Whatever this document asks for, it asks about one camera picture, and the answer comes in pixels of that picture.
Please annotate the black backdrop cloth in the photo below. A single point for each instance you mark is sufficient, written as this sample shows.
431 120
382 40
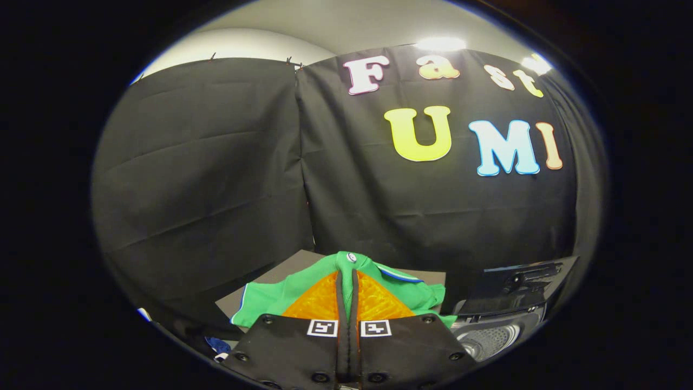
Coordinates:
216 162

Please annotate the blue and white cloth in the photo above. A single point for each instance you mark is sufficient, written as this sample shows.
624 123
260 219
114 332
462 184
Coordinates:
216 345

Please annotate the ceiling light panel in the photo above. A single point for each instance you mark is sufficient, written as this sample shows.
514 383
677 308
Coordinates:
536 64
439 44

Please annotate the grey cabinet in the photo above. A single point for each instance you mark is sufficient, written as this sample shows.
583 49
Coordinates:
292 265

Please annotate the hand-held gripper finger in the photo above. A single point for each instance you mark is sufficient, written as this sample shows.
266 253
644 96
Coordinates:
341 325
354 325

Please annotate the dark washing machine lid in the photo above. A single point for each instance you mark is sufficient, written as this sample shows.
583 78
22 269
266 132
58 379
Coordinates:
498 292

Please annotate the green polo shirt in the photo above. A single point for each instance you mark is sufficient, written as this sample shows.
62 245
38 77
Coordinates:
270 298

